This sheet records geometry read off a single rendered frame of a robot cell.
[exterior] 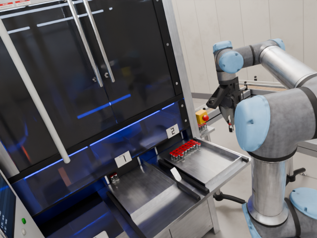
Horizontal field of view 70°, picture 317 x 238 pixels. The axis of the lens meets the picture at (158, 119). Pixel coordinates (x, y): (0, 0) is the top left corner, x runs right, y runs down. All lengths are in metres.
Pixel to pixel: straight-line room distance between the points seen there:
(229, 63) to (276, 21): 2.78
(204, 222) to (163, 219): 0.88
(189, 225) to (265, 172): 1.22
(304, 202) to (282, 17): 2.94
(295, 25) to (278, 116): 3.05
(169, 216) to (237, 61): 0.67
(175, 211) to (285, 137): 0.66
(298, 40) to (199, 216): 2.59
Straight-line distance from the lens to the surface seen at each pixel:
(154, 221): 1.05
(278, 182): 0.66
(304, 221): 0.86
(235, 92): 1.03
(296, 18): 3.51
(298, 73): 0.68
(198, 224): 1.85
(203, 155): 1.33
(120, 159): 1.23
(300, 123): 0.52
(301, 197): 0.88
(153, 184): 1.22
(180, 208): 1.06
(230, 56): 0.84
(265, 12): 3.64
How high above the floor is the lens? 1.63
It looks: 23 degrees down
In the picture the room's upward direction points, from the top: 16 degrees counter-clockwise
